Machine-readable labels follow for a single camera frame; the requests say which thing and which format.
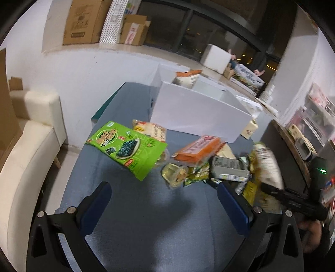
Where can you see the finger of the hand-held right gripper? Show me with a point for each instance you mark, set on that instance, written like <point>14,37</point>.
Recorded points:
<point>293,200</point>

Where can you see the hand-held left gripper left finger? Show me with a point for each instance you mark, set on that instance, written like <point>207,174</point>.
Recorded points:
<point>96,206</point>

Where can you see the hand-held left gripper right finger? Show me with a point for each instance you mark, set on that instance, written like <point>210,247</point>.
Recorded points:
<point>233,209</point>

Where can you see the yellow snack packet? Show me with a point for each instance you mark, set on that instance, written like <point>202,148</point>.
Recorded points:
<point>248,192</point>

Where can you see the white storage box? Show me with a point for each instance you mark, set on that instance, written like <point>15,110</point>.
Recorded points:
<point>199,112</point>

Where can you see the person's right hand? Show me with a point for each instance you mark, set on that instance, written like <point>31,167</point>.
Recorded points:
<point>311,235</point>

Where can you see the white digital clock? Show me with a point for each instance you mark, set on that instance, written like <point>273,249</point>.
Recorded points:
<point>305,149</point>

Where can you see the grey-green snack packet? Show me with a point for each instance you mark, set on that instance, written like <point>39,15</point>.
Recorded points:
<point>227,168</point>

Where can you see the small green snack packet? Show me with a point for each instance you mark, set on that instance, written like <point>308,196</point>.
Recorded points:
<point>199,174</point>

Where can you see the beige snack packet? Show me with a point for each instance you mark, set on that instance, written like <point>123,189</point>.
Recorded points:
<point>227,153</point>

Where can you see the green seaweed snack bag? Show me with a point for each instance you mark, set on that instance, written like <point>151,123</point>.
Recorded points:
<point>123,149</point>

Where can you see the clear jelly cup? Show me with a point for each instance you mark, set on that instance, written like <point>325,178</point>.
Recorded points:
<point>174,175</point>

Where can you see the orange snack packet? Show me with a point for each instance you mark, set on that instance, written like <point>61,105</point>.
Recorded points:
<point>199,150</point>

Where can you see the clear plastic storage drawers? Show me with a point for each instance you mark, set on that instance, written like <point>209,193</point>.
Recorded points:
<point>314,115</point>

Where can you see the yellow tissue pack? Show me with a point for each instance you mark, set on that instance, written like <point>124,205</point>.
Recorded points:
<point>249,128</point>

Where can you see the cream sofa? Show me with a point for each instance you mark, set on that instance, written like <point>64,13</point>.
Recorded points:
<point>26,157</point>

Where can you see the round rice cracker packet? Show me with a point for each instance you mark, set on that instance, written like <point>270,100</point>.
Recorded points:
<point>153,130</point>

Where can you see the white plastic bottle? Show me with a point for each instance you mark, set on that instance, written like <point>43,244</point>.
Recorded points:
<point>269,92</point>

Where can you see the white plastic bag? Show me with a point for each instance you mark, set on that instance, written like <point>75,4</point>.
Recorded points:
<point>248,104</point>

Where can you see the landscape printed box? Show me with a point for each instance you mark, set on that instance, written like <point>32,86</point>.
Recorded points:
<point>247,78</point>

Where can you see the small brown box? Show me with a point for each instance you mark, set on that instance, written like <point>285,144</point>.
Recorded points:
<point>229,73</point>

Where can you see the orange and white snack bag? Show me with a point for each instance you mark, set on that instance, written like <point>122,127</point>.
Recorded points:
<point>187,78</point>

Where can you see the white foam box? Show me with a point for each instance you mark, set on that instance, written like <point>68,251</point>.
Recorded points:
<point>216,58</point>

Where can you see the small open cardboard box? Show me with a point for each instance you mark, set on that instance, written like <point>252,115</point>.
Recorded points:
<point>133,32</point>

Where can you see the dark window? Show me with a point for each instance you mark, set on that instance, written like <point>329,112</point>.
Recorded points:
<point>199,28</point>

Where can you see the large cardboard box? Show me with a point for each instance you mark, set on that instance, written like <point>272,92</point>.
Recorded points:
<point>83,21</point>

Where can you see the white perforated board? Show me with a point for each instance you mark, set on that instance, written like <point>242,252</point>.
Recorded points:
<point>112,21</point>

